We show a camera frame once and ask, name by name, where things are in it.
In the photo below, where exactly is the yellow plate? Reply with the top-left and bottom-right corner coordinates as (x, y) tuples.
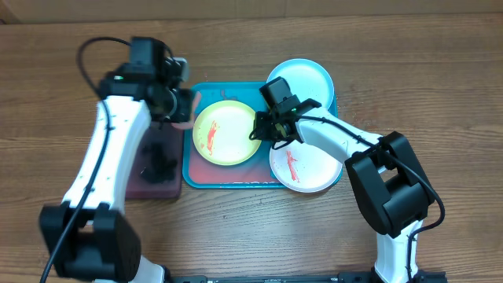
(192, 100), (261, 166)

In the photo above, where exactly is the dark rectangular sponge tray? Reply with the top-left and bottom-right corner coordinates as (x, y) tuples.
(126, 122), (183, 200)

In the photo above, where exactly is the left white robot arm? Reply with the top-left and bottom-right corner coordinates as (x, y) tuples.
(39, 71), (193, 282)

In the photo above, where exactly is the white plate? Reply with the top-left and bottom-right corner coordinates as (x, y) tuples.
(270, 141), (343, 193)

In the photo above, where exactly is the light blue plate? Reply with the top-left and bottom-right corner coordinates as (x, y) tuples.
(266, 58), (336, 112)

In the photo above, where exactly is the pink sponge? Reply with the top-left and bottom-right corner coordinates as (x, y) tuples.
(171, 90), (203, 131)

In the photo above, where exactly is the teal serving tray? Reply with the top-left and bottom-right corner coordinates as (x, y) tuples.
(182, 82), (284, 189)

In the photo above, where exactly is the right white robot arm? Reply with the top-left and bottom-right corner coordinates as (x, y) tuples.
(249, 106), (447, 282)

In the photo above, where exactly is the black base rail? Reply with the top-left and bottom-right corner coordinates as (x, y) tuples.
(164, 270), (448, 283)

